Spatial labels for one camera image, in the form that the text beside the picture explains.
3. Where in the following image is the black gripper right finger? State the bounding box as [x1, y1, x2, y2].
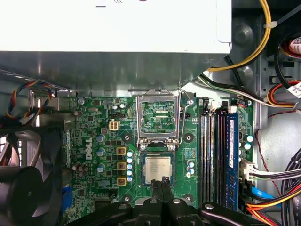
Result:
[161, 178, 269, 226]

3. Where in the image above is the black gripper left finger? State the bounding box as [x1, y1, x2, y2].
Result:
[68, 178, 163, 226]

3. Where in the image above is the silver CPU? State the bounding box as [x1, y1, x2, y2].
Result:
[142, 154, 176, 186]

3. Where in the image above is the CPU socket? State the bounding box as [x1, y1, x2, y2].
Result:
[138, 150, 179, 189]

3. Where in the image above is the black RAM slot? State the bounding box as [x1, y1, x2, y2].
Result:
[214, 110, 222, 205]
[207, 110, 215, 203]
[200, 110, 208, 203]

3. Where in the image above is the blue RAM stick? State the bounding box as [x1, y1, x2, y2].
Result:
[226, 112, 240, 209]

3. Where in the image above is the blue board connector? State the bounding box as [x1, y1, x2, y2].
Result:
[62, 185, 72, 215]

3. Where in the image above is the green motherboard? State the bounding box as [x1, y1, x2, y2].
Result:
[62, 93, 256, 212]

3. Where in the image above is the metal locking lever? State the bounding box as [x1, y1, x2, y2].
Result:
[177, 87, 195, 144]

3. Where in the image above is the metal socket cover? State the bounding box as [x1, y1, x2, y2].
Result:
[135, 88, 181, 151]

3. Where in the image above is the black case fan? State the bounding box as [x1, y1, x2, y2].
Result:
[0, 130, 63, 226]

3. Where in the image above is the black PC case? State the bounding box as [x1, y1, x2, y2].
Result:
[0, 0, 301, 226]

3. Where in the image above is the grey power supply unit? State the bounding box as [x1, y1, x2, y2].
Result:
[0, 0, 233, 93]

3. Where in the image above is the white plug with wires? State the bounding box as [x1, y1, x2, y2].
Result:
[239, 159, 301, 182]

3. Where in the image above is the orange red wire bundle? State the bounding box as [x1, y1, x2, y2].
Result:
[246, 195, 301, 226]
[267, 80, 301, 108]

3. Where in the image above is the blue flat wire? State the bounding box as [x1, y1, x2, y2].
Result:
[250, 186, 283, 209]

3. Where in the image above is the black cable bundle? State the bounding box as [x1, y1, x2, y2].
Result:
[279, 147, 301, 226]

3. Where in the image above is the white grey wire bundle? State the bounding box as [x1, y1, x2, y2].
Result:
[197, 73, 271, 107]

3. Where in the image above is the multicoloured fan wire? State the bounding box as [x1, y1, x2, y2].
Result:
[6, 81, 53, 124]

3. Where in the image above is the yellow wire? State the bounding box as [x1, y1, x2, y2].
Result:
[206, 0, 272, 72]

